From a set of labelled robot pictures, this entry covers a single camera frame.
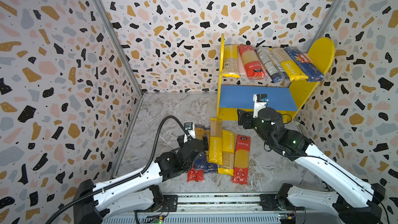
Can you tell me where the red spaghetti bag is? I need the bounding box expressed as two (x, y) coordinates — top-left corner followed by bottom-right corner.
(238, 45), (265, 80)
(187, 168), (205, 183)
(232, 135), (251, 185)

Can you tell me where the clear printed spaghetti bag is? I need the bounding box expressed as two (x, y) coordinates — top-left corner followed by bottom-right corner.
(256, 47), (289, 84)

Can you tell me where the yellow Pastatime spaghetti bag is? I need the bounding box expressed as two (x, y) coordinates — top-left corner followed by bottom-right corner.
(271, 48), (308, 82)

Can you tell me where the blue Barilla spaghetti bag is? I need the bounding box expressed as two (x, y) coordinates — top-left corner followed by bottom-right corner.
(284, 47), (324, 83)

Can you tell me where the yellow label spaghetti bag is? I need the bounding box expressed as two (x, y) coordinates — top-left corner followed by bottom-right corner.
(222, 45), (240, 78)

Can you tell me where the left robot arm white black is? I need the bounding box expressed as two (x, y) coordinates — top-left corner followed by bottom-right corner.
(73, 139), (208, 224)

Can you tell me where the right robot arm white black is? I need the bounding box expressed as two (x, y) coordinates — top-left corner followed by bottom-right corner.
(237, 107), (386, 224)

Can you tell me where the yellow shelf with coloured boards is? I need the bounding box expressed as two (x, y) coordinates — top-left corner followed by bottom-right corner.
(216, 34), (335, 121)

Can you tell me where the blue gold spaghetti bag left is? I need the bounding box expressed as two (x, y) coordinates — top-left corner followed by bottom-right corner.
(193, 125), (208, 173)

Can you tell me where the blue gold spaghetti bag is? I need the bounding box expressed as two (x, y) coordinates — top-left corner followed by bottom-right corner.
(204, 127), (218, 173)
(193, 125), (208, 173)

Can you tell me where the blue gold spaghetti bag right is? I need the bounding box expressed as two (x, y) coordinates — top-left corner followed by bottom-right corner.
(204, 127), (218, 173)

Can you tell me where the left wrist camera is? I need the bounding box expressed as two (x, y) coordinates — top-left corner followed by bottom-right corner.
(184, 122), (196, 140)

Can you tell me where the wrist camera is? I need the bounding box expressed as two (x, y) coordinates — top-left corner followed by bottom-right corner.
(184, 122), (196, 140)
(253, 94), (268, 118)

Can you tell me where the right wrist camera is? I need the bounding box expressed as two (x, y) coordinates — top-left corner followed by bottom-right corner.
(253, 94), (268, 118)

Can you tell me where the black corrugated cable conduit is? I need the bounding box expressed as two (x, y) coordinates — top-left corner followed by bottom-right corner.
(45, 115), (187, 224)

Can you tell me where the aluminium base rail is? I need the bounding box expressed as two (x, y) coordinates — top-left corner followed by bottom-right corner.
(102, 192), (341, 224)

